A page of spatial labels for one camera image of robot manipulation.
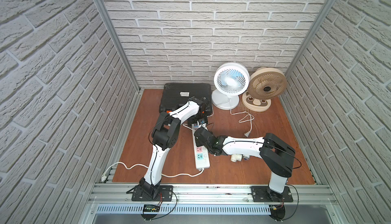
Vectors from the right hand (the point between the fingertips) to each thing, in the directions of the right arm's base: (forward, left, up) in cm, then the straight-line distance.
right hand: (199, 134), depth 89 cm
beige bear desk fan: (+21, -42, +18) cm, 50 cm away
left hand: (+12, +2, -4) cm, 13 cm away
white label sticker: (+32, +9, +3) cm, 33 cm away
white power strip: (-12, 0, -3) cm, 12 cm away
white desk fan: (+24, -21, +21) cm, 38 cm away
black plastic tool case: (+32, +16, +2) cm, 36 cm away
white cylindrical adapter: (-14, -19, -3) cm, 24 cm away
